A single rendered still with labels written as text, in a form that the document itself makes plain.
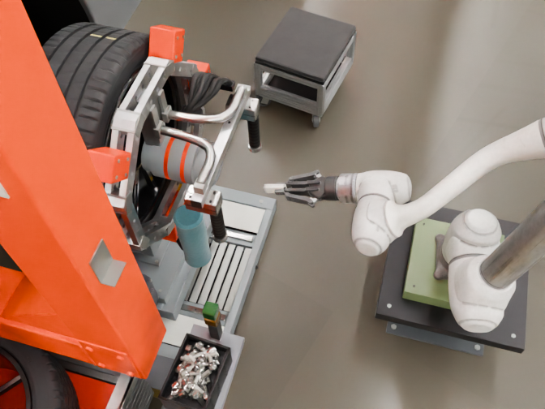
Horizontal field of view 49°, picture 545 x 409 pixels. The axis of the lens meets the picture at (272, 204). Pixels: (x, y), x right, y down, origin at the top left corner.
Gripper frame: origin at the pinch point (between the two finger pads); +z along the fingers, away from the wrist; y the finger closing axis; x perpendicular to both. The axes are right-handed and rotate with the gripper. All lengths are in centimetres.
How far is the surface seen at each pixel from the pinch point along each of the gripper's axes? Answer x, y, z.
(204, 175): -33.5, 20.4, 5.2
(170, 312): 42, 26, 48
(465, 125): 87, -102, -52
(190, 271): 43, 8, 46
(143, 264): 33, 11, 60
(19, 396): 22, 67, 82
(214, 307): 1.5, 40.8, 10.4
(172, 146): -28.3, 5.9, 21.6
